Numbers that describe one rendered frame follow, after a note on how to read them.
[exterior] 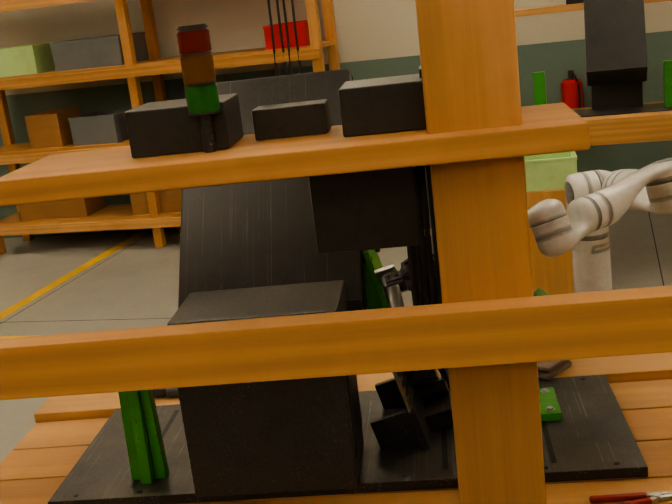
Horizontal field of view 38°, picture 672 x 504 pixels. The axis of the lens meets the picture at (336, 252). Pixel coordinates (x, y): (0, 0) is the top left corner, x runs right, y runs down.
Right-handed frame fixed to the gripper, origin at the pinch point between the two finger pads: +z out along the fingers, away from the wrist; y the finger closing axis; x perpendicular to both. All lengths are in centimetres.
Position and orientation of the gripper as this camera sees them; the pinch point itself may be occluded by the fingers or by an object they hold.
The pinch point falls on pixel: (394, 283)
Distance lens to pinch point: 185.5
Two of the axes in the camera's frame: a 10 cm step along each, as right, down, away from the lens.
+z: -9.2, 3.4, 1.8
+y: -3.3, -4.7, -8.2
